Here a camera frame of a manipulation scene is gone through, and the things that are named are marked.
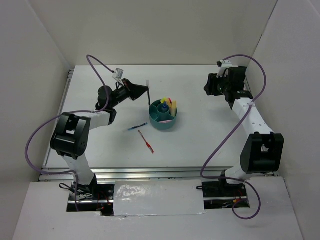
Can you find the yellow black highlighter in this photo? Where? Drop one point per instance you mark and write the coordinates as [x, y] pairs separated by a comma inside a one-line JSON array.
[[165, 99]]

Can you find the red gel pen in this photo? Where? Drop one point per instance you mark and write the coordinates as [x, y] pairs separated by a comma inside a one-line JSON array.
[[147, 144]]

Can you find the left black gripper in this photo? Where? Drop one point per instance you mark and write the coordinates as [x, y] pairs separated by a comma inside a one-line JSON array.
[[134, 91]]

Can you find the orange pastel highlighter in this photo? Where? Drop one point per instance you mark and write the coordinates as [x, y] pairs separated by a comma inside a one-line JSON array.
[[170, 103]]

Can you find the teal round compartment organizer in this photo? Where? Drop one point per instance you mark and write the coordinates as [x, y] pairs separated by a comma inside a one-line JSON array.
[[156, 115]]

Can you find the black gel pen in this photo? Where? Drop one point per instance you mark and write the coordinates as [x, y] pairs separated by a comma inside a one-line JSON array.
[[148, 92]]

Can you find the blue gel pen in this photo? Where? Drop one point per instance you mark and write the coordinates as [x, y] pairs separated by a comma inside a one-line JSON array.
[[137, 126]]

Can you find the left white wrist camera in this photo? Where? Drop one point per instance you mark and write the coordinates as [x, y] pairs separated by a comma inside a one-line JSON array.
[[118, 74]]

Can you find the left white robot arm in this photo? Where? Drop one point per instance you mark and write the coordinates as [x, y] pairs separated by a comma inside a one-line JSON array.
[[71, 134]]

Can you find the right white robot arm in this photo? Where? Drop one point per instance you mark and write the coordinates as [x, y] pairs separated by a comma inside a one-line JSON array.
[[262, 151]]

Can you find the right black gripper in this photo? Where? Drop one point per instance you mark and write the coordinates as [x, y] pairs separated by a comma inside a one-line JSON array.
[[212, 80]]

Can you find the white foil cover plate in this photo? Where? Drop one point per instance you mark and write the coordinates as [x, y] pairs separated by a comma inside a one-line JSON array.
[[158, 198]]

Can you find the aluminium table frame rail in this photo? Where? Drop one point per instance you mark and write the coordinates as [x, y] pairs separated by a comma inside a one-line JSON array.
[[143, 174]]

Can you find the pink pastel highlighter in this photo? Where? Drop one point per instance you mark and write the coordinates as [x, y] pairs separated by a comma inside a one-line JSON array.
[[166, 121]]

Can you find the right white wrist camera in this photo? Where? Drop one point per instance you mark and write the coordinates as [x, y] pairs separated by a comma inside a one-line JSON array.
[[223, 65]]

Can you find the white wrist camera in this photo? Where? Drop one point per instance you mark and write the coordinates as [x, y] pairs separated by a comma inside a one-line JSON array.
[[223, 65], [118, 74]]

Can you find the yellow pastel highlighter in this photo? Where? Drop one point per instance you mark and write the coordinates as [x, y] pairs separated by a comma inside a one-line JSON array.
[[174, 108]]

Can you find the blue capped glue bottle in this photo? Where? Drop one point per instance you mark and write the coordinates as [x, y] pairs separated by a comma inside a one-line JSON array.
[[164, 107]]

